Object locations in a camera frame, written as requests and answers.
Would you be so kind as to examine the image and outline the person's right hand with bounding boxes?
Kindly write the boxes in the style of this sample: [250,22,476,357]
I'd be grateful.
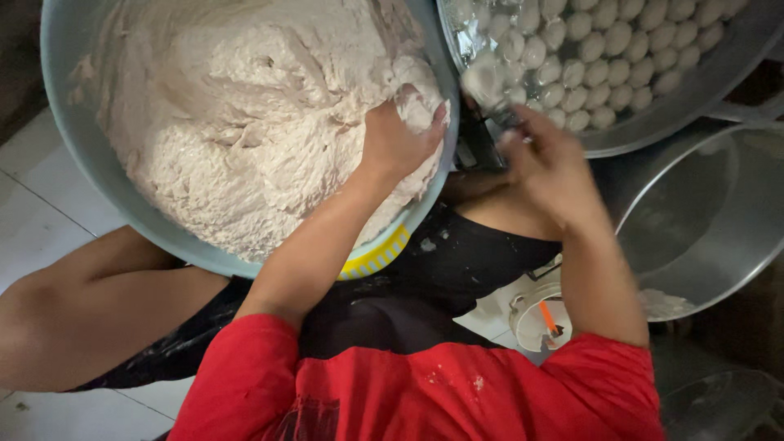
[495,104,608,238]

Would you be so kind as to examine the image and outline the person's left hand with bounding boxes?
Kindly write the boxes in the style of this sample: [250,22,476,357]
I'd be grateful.
[360,82,452,186]

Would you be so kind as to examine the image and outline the metal spoon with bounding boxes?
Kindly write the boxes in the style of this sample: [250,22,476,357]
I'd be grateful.
[474,92,532,145]

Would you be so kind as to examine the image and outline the pale meatball dough mass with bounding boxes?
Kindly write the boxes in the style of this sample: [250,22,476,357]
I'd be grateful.
[69,0,452,264]

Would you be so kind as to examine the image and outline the person's right leg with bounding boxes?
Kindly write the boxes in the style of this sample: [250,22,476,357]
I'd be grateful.
[440,170,561,243]

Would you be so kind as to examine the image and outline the person's leg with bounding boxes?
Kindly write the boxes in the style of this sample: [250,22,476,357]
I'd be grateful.
[440,170,561,243]
[0,225,232,393]

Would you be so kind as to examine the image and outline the rows of raw meatballs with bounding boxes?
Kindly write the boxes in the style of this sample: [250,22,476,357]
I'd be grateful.
[461,0,752,133]

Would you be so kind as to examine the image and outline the black shorts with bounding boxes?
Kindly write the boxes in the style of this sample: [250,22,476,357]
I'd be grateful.
[64,205,563,393]

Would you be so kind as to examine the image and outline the orange stick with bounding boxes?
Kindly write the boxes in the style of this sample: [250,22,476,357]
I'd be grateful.
[538,300,562,337]

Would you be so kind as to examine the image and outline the yellow striped plastic stool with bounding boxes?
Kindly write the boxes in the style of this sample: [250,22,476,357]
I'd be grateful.
[337,223,412,282]

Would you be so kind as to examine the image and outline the white plastic cup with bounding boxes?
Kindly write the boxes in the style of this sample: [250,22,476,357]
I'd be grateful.
[508,282,574,354]

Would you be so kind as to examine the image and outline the large steel pot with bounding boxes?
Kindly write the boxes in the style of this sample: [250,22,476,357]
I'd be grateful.
[591,119,784,323]

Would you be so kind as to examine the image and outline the round metal tray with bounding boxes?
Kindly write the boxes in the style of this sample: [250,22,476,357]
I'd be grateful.
[436,0,784,159]
[704,43,784,124]

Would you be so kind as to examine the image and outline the white dough residue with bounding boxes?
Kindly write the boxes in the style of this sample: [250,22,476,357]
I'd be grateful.
[637,288,697,323]

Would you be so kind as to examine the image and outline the red shirt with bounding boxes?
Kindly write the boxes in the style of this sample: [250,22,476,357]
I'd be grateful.
[167,314,667,441]

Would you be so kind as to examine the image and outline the round metal lid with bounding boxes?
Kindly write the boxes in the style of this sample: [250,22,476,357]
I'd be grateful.
[659,367,782,441]

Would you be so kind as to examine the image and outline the light blue plastic basin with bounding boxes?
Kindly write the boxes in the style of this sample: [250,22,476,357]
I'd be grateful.
[40,0,461,281]

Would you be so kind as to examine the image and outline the person's left leg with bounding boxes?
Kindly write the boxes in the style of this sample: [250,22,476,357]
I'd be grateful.
[0,225,232,393]

